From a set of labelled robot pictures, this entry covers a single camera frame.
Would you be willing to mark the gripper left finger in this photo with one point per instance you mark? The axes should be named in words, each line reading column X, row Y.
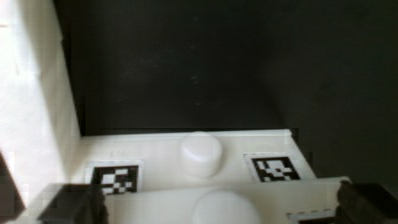
column 77, row 206

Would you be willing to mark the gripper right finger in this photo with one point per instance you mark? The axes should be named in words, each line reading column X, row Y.
column 366, row 204

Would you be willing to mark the white front drawer with knob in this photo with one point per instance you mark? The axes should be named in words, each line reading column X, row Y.
column 192, row 159

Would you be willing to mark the white L-shaped fence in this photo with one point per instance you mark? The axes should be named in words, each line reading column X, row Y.
column 38, row 120

